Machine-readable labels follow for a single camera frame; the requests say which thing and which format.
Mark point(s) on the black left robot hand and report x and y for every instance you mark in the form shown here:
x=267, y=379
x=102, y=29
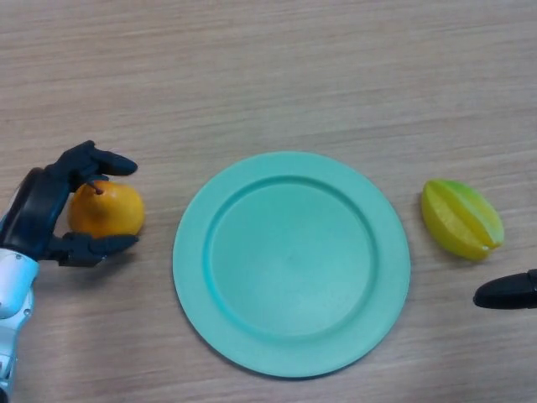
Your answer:
x=38, y=205

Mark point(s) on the green round plate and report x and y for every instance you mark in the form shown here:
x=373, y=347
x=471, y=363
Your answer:
x=289, y=268

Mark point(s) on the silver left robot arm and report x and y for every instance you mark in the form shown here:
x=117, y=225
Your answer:
x=12, y=294

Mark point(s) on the yellow green starfruit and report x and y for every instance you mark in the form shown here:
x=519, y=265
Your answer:
x=459, y=220

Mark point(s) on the yellow pear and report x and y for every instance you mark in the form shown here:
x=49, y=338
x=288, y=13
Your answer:
x=109, y=210

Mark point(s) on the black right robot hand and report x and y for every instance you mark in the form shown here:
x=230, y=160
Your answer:
x=507, y=291

